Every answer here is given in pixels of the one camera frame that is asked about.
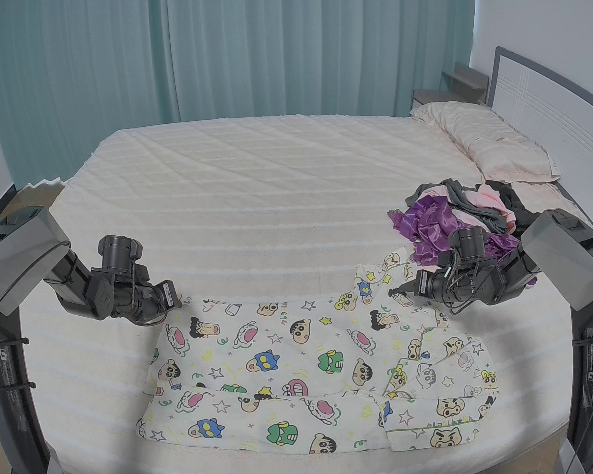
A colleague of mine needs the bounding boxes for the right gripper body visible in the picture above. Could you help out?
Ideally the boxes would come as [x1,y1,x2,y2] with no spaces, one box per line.
[413,269,451,302]

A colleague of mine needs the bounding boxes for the grey garment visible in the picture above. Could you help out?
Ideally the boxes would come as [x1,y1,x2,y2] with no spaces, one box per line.
[406,178,512,236]

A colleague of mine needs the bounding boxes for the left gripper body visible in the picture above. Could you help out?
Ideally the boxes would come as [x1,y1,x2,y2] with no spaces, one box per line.
[150,278,185,318]

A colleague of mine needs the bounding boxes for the pink garment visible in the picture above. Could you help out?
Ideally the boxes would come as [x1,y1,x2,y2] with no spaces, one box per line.
[425,182,517,233]

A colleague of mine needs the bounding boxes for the blue-green curtain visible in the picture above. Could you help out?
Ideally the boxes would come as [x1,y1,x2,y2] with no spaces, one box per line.
[163,0,475,119]
[0,0,171,186]

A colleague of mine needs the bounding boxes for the grey bedside table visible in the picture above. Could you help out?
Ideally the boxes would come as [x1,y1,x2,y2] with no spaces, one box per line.
[411,62,490,106]

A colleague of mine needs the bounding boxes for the cream pillow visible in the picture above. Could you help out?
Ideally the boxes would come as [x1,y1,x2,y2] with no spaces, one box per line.
[409,101,563,184]

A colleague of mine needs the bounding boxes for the black garment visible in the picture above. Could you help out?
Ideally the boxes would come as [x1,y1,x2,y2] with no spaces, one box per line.
[499,183,542,238]

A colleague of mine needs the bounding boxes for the purple satin garment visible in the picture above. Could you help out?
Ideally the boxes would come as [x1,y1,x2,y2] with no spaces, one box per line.
[387,199,539,287]

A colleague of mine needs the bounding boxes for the white printed pyjama top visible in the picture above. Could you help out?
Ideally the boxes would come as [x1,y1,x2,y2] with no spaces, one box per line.
[137,247,500,455]

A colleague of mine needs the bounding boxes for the bed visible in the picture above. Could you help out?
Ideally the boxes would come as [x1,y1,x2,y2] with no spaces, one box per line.
[0,45,593,474]

